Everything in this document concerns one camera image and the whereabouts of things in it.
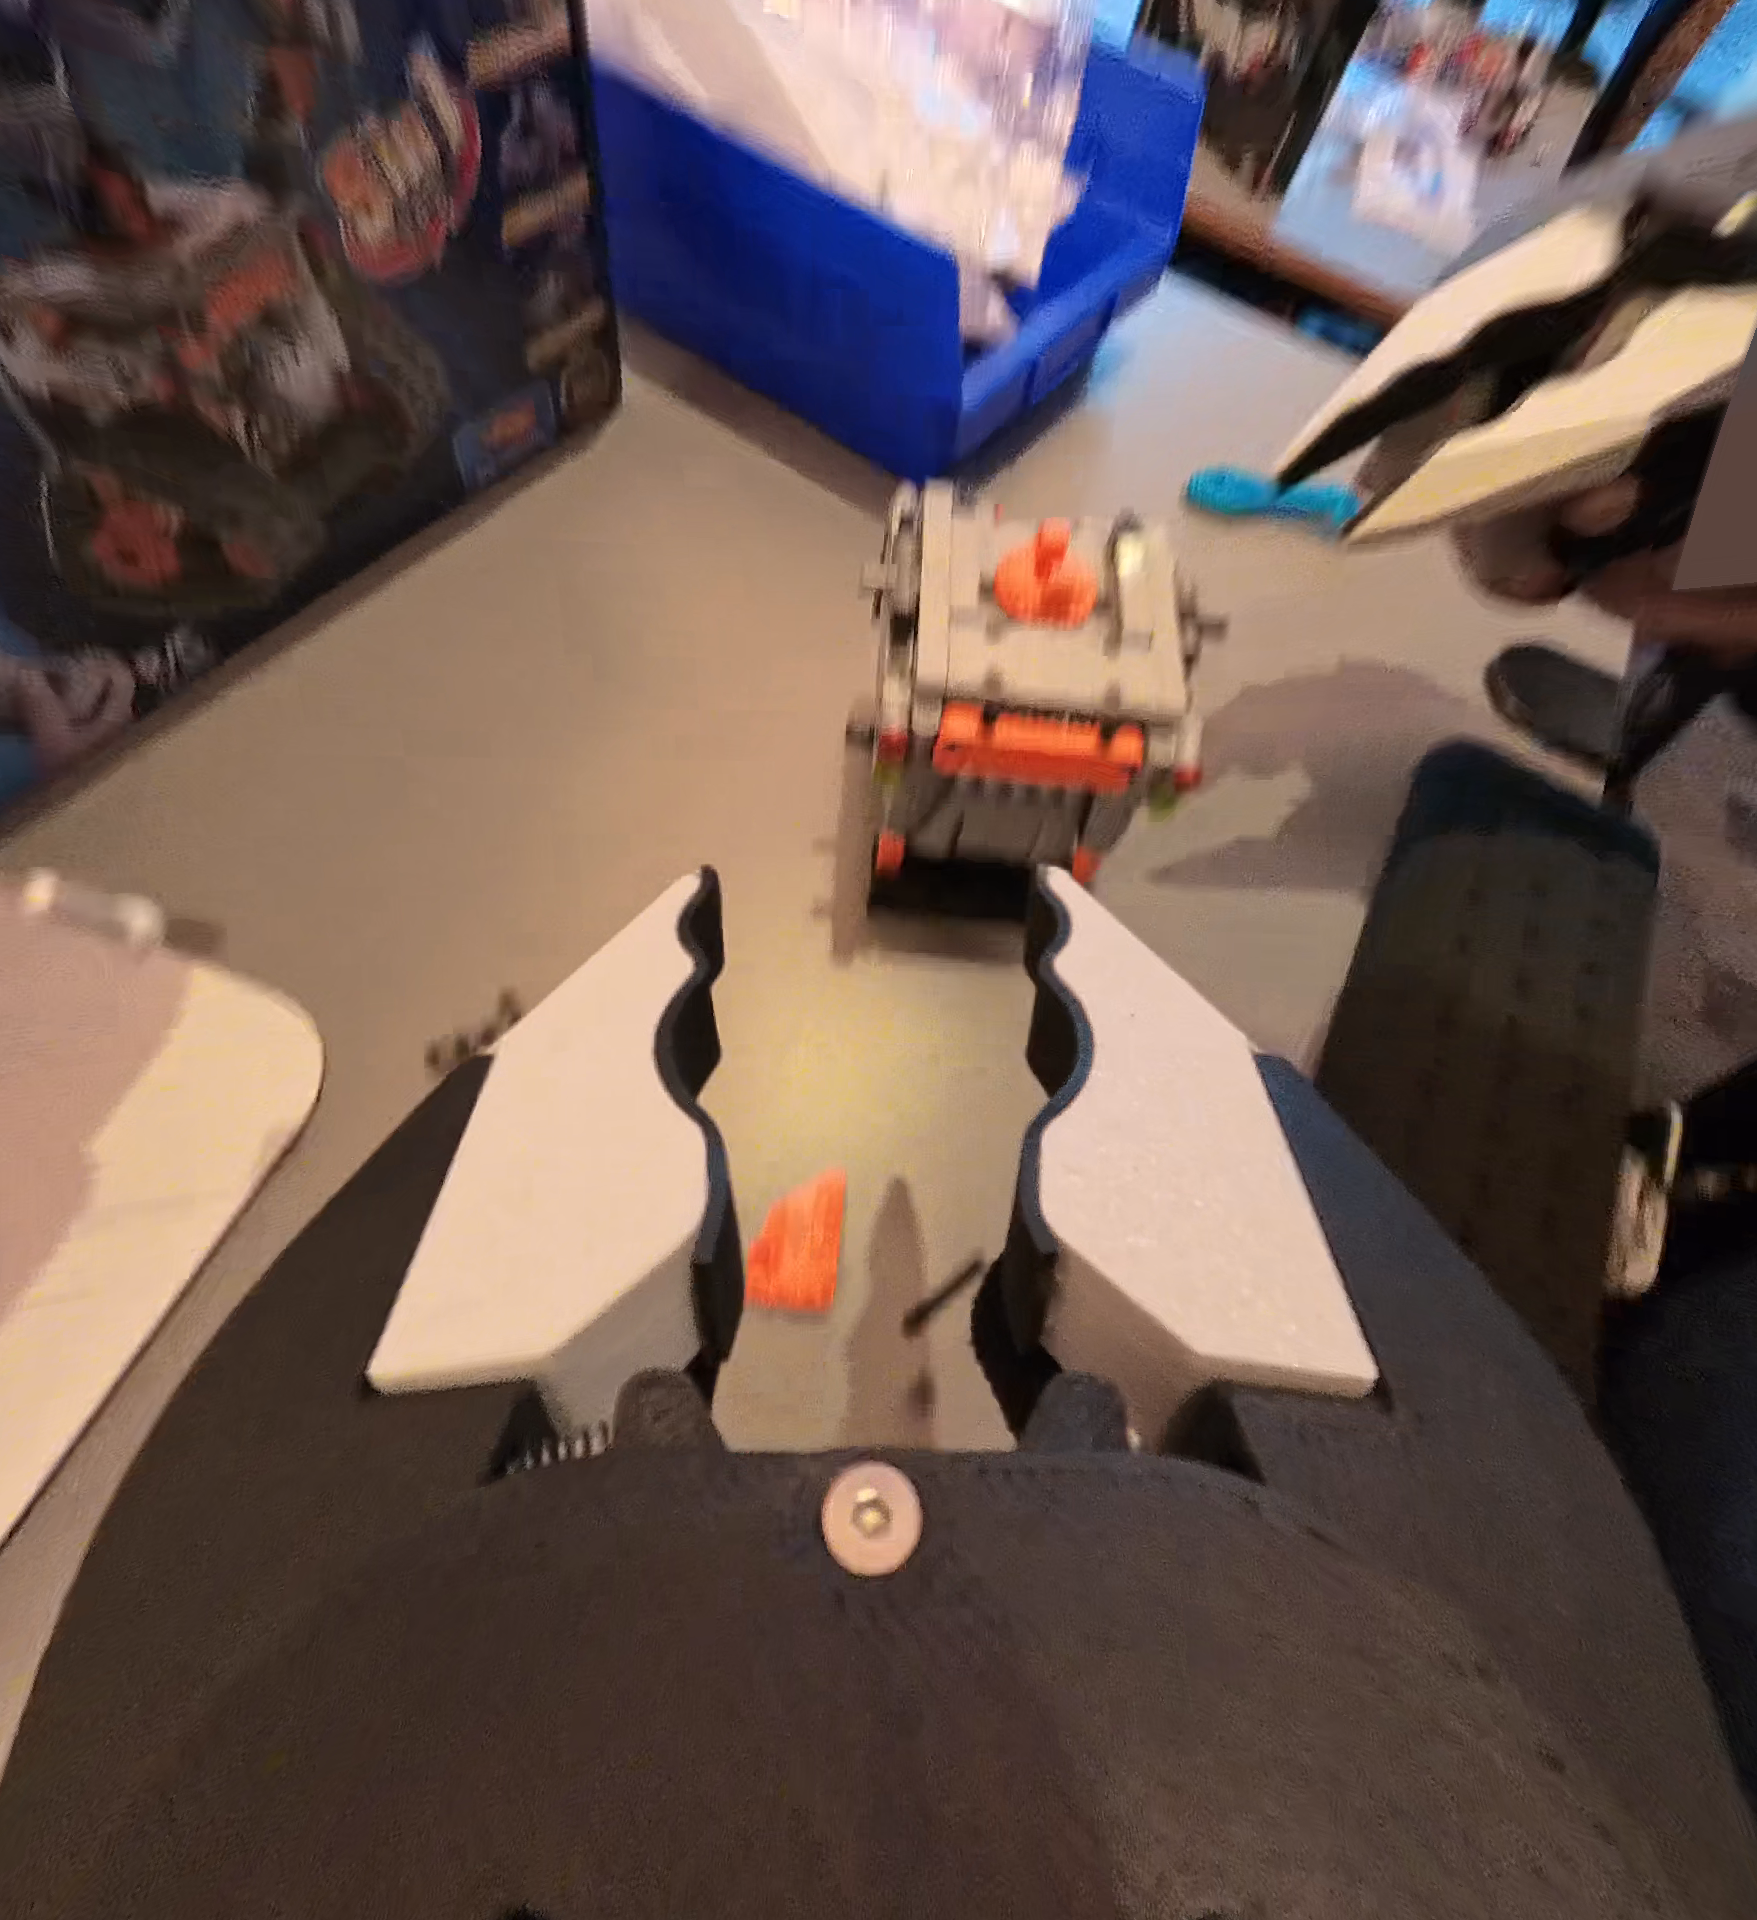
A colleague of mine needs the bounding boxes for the metal key clip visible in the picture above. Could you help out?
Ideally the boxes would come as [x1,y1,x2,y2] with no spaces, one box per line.
[1607,1095,1722,1300]

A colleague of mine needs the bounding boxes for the teal plastic object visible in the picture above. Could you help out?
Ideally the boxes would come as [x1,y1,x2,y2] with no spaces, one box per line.
[1178,461,1367,543]

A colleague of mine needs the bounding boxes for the black perforated armrest pad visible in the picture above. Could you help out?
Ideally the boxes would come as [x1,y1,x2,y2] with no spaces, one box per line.
[1313,745,1666,1413]

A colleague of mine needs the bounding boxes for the black stand base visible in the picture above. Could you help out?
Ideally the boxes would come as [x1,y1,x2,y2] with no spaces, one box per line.
[1479,640,1690,776]

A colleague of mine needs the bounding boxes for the blue plastic bin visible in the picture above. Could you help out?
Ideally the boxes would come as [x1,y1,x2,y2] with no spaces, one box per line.
[585,0,1211,488]

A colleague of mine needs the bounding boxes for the clear plastic bags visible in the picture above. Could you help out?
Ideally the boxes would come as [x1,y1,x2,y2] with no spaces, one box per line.
[728,0,1106,286]

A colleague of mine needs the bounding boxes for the black axle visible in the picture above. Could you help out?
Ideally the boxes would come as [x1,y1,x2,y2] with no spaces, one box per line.
[901,1255,989,1334]

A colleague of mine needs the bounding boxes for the orange brick panel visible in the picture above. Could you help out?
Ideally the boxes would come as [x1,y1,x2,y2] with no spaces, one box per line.
[744,1172,856,1317]

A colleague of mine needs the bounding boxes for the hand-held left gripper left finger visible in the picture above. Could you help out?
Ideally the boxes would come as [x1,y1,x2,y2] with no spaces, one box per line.
[364,866,755,1443]

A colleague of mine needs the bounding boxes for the dark robot kit box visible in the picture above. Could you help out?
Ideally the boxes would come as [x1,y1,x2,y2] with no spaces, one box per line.
[0,0,626,847]

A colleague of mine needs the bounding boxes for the grey orange toy brick assembly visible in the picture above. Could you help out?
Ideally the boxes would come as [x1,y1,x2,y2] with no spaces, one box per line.
[850,480,1230,887]

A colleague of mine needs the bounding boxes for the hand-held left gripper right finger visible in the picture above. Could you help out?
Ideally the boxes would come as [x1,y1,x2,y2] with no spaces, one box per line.
[985,866,1390,1449]

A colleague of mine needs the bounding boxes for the brown background table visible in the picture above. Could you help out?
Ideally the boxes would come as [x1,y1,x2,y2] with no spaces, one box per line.
[1178,0,1601,328]

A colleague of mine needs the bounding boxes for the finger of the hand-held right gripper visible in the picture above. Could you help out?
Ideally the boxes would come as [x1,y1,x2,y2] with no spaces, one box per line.
[1343,286,1757,548]
[1269,122,1757,497]

